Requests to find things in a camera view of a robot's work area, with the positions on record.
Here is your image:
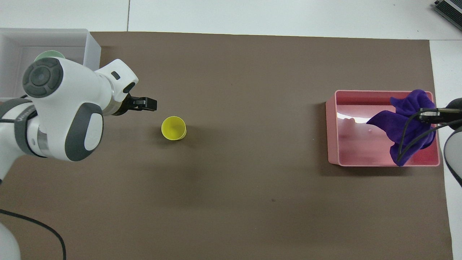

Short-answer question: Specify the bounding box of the yellow plastic cup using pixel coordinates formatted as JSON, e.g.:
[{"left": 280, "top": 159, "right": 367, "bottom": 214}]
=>
[{"left": 161, "top": 116, "right": 187, "bottom": 141}]

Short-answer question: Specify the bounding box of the grey black electronic device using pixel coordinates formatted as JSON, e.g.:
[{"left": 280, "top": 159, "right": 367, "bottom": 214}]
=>
[{"left": 432, "top": 0, "right": 462, "bottom": 31}]

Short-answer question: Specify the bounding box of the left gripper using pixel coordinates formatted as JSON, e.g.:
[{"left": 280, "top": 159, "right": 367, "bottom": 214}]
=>
[{"left": 113, "top": 92, "right": 136, "bottom": 117}]

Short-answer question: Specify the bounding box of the purple cloth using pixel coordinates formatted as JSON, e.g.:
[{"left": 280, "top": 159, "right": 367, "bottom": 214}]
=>
[{"left": 366, "top": 89, "right": 437, "bottom": 167}]

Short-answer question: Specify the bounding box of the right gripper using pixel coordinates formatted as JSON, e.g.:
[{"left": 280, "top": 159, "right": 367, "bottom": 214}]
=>
[{"left": 445, "top": 97, "right": 462, "bottom": 125}]

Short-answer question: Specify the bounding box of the white translucent plastic box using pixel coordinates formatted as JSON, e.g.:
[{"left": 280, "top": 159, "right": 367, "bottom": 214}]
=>
[{"left": 0, "top": 28, "right": 102, "bottom": 100}]

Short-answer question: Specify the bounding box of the pink plastic box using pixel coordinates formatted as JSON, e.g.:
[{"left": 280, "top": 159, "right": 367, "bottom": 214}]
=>
[{"left": 326, "top": 90, "right": 441, "bottom": 167}]

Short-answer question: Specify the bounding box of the light green plastic cup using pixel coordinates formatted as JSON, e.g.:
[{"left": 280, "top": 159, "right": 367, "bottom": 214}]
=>
[{"left": 34, "top": 50, "right": 66, "bottom": 62}]

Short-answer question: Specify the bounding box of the black cable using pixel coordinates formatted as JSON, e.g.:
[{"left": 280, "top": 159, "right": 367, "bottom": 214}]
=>
[
  {"left": 0, "top": 208, "right": 67, "bottom": 260},
  {"left": 396, "top": 107, "right": 462, "bottom": 163}
]

